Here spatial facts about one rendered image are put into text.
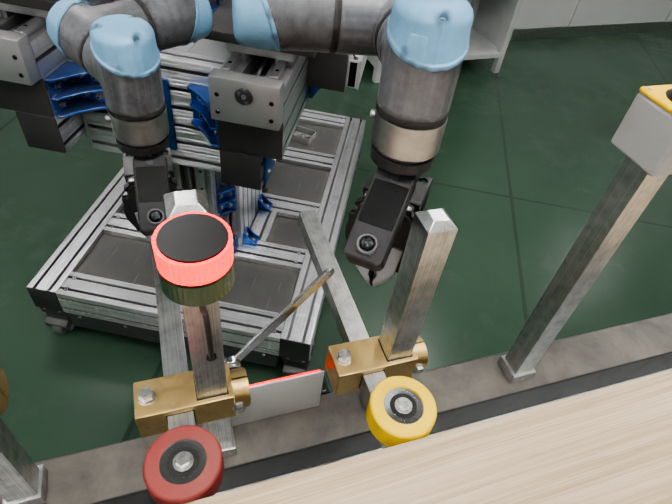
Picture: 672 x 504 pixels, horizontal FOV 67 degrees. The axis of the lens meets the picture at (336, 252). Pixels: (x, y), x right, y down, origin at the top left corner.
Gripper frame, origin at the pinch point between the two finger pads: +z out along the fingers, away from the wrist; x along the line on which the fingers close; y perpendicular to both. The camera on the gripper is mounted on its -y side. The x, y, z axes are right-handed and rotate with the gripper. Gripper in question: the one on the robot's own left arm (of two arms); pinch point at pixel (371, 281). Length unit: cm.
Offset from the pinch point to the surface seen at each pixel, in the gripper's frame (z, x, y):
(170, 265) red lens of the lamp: -22.4, 9.9, -25.9
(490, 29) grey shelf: 71, 17, 313
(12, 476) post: 15.0, 30.9, -35.8
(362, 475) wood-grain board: 4.1, -7.7, -22.9
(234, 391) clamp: 7.3, 10.5, -18.5
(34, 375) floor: 92, 95, 2
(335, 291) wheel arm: 8.5, 5.8, 3.4
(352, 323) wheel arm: 8.7, 1.3, -1.0
